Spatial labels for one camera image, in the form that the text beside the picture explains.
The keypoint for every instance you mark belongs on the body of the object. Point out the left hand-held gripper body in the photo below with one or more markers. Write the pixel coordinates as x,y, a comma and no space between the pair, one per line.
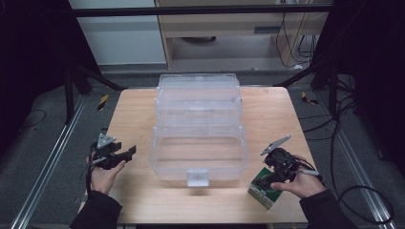
106,157

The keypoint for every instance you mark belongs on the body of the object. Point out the light wooden desk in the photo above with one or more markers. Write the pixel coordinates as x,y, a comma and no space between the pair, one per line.
223,27

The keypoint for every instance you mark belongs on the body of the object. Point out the person's left hand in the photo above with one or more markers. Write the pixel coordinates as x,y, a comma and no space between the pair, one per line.
102,179

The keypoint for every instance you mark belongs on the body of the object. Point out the clear plastic storage box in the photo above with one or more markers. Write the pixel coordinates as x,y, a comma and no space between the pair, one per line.
199,152

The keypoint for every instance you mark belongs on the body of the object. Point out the black metal stand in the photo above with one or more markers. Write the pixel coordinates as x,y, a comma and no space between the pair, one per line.
332,92
68,95

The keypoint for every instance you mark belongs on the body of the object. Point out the yellow black floor tape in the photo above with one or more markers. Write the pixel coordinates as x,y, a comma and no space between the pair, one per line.
307,98
102,102

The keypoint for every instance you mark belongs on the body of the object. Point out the person's right hand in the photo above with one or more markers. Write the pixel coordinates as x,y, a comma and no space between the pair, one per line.
305,184

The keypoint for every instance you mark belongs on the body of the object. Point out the white cabinet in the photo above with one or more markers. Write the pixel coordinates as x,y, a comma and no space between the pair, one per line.
124,44

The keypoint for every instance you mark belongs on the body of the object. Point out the aluminium floor rail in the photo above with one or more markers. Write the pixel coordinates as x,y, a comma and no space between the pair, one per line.
47,165
359,171

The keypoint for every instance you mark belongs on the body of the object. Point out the black horizontal frame bar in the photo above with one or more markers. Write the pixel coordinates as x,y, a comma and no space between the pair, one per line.
191,11

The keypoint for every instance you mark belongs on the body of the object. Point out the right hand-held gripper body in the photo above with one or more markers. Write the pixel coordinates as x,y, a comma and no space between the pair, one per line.
283,163

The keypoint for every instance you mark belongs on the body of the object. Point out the green white packet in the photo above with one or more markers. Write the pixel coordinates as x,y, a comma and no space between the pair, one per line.
261,195

